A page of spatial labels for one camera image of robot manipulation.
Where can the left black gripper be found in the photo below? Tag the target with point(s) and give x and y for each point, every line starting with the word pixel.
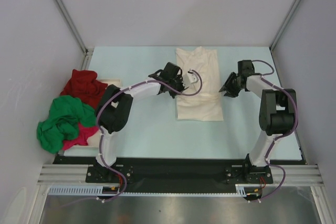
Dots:
pixel 179 78

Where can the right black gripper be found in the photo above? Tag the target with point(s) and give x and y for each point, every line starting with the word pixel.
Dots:
pixel 230 92

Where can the cream white t shirt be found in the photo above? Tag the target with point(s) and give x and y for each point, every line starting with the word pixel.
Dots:
pixel 206 104

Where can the dark red t shirt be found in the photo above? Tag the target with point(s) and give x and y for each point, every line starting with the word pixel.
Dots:
pixel 84 85

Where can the green t shirt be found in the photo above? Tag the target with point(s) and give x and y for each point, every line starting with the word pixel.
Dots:
pixel 65 115

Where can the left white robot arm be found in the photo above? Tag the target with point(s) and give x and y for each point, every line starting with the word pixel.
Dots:
pixel 114 108

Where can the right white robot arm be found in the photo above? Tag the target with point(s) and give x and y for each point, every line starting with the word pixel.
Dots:
pixel 278 109

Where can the magenta pink t shirt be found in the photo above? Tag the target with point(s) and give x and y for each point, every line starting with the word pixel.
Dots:
pixel 88 136

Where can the cream plastic tray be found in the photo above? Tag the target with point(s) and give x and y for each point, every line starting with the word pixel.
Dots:
pixel 90 150

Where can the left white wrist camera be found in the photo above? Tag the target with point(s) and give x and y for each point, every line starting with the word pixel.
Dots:
pixel 189 78

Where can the right aluminium frame post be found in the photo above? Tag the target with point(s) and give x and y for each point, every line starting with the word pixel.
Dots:
pixel 285 23

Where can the aluminium frame post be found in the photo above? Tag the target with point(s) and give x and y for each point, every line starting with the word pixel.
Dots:
pixel 71 25
pixel 285 23

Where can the left aluminium frame post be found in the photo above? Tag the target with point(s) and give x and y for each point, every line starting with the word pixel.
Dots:
pixel 71 25

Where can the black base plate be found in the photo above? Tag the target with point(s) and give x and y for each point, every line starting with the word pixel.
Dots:
pixel 176 176

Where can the aluminium front rail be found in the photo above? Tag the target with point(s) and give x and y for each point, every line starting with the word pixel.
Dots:
pixel 57 174

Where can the white slotted cable duct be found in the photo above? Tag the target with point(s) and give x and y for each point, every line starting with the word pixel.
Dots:
pixel 76 189

